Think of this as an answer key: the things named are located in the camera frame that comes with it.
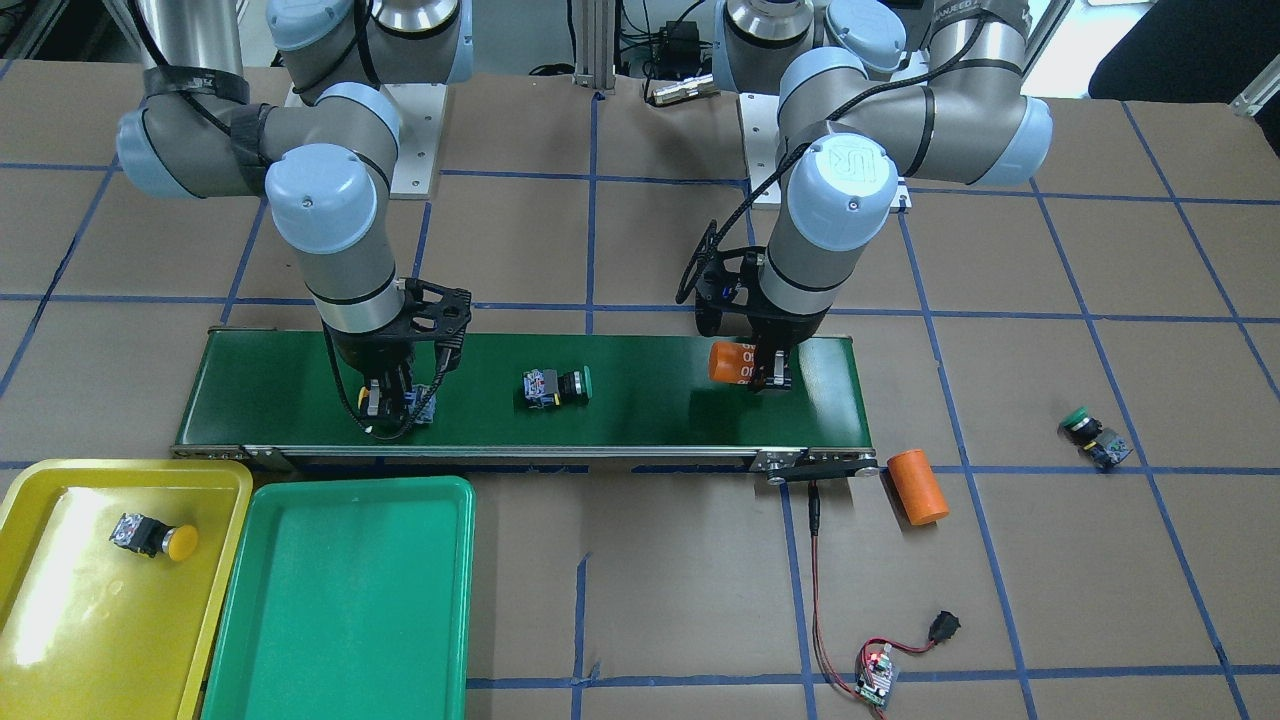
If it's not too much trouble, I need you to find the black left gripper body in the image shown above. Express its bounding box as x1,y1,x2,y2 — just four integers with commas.
695,247,826,351

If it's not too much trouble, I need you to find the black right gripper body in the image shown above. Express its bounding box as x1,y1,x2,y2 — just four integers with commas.
325,278,472,386

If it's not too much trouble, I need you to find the yellow push button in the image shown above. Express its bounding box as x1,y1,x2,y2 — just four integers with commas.
401,384,436,425
109,512,200,562

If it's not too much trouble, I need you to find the orange cylinder with 4680 print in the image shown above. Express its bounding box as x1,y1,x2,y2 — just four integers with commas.
707,340,756,386

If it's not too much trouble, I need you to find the green push button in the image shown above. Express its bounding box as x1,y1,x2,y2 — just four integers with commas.
1059,406,1133,471
521,365,593,409

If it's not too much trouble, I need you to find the plain orange cylinder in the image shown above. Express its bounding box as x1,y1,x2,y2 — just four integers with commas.
886,448,951,527

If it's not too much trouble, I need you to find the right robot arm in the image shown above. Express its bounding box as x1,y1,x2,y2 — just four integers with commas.
116,1,474,439

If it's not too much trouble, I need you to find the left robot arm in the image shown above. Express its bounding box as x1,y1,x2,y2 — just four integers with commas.
675,1,1053,391

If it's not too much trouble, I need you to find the green conveyor belt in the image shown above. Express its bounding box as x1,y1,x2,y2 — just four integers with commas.
172,327,878,483

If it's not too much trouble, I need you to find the green plastic tray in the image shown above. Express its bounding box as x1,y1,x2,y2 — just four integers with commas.
201,477,475,719

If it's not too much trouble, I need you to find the black power adapter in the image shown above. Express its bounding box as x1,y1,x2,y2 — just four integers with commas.
650,20,703,79

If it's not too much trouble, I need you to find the yellow plastic tray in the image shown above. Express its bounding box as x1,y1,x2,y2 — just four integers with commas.
1,459,253,719

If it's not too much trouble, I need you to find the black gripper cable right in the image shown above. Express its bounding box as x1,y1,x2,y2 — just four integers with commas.
325,325,466,441

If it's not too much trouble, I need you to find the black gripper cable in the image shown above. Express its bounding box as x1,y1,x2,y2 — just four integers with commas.
676,20,991,306
325,325,466,441

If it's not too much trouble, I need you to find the red black power cable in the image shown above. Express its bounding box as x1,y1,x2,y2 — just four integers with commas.
806,480,941,691

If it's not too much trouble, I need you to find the aluminium frame post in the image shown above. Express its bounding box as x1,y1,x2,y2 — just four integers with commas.
570,0,621,95

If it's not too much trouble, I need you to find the black cable plug connector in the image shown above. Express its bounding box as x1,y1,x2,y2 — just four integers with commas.
927,610,963,646

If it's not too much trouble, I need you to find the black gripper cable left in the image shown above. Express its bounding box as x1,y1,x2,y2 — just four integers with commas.
676,20,991,306

